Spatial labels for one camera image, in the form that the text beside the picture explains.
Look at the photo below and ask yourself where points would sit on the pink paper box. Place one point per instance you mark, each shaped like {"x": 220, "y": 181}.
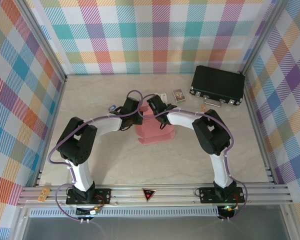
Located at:
{"x": 152, "y": 132}

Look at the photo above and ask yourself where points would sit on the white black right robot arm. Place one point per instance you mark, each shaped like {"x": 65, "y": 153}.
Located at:
{"x": 220, "y": 170}

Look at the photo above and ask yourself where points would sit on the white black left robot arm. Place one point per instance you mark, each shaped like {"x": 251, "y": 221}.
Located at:
{"x": 81, "y": 175}

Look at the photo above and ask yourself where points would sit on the small purple card box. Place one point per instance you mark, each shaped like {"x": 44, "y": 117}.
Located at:
{"x": 179, "y": 95}

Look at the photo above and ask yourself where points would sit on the small blue clip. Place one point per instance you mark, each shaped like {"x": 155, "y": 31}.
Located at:
{"x": 112, "y": 107}

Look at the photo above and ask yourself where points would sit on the small orange tag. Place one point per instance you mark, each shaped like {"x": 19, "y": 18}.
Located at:
{"x": 203, "y": 108}

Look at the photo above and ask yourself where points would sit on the red triangular button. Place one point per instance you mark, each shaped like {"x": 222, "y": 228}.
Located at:
{"x": 148, "y": 194}

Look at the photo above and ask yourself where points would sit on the grey metal sheet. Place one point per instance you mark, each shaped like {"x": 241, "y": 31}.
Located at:
{"x": 152, "y": 228}

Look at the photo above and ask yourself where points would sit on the small wooden block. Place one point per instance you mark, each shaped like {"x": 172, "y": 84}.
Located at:
{"x": 43, "y": 195}

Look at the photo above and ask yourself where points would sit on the aluminium side rail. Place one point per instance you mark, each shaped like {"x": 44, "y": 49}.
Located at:
{"x": 56, "y": 105}
{"x": 253, "y": 105}

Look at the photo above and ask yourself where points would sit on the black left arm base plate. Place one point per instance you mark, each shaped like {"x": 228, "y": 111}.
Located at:
{"x": 105, "y": 196}

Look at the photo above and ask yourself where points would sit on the aluminium mounting rail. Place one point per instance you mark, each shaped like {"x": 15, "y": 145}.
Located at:
{"x": 177, "y": 193}

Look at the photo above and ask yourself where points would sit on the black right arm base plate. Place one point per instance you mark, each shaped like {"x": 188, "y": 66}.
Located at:
{"x": 205, "y": 195}

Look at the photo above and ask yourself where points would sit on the aluminium frame post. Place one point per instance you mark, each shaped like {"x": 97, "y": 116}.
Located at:
{"x": 42, "y": 37}
{"x": 258, "y": 37}

